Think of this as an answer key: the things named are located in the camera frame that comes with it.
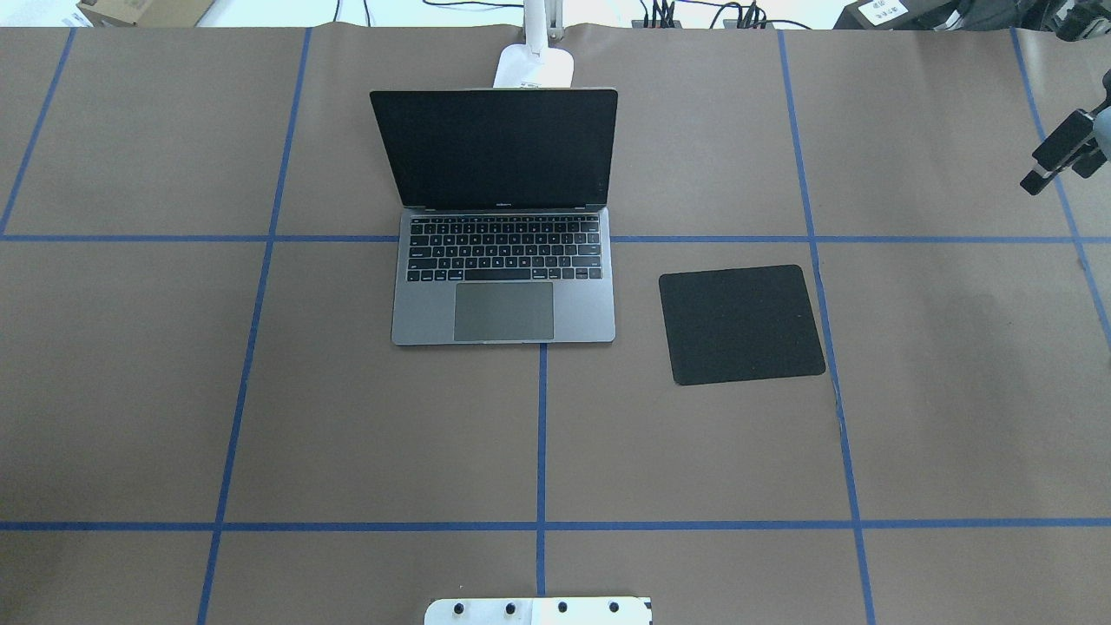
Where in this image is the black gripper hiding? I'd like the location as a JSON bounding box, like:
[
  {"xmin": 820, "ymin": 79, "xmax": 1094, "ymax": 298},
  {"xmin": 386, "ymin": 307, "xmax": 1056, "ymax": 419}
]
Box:
[{"xmin": 1020, "ymin": 109, "xmax": 1108, "ymax": 195}]

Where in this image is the black square mouse pad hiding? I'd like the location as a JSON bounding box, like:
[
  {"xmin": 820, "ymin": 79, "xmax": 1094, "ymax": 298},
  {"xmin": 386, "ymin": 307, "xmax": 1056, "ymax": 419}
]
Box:
[{"xmin": 658, "ymin": 264, "xmax": 828, "ymax": 386}]

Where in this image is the grey laptop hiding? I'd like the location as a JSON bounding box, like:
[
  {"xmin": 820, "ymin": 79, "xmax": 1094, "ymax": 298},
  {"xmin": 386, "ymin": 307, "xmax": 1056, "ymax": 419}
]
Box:
[{"xmin": 369, "ymin": 88, "xmax": 619, "ymax": 345}]

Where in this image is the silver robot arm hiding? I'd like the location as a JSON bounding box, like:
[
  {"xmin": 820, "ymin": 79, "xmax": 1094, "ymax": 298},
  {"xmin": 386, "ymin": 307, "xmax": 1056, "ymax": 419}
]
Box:
[{"xmin": 1020, "ymin": 1, "xmax": 1110, "ymax": 195}]

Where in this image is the black power adapter box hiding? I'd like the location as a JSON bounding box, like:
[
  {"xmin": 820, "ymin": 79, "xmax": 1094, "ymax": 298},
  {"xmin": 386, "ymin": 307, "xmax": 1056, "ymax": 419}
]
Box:
[{"xmin": 833, "ymin": 1, "xmax": 963, "ymax": 30}]

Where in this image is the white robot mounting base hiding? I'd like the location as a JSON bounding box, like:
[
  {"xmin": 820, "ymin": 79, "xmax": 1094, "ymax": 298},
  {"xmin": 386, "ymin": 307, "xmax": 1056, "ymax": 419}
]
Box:
[{"xmin": 422, "ymin": 595, "xmax": 654, "ymax": 624}]

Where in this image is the cardboard box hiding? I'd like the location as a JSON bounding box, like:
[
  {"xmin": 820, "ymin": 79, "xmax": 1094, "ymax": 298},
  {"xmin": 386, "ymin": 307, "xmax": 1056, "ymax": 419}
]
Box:
[{"xmin": 76, "ymin": 0, "xmax": 214, "ymax": 28}]

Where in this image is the black cable bundle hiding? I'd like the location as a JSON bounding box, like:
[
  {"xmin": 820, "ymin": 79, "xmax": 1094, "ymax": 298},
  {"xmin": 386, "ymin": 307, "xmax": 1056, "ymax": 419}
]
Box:
[{"xmin": 334, "ymin": 0, "xmax": 812, "ymax": 31}]

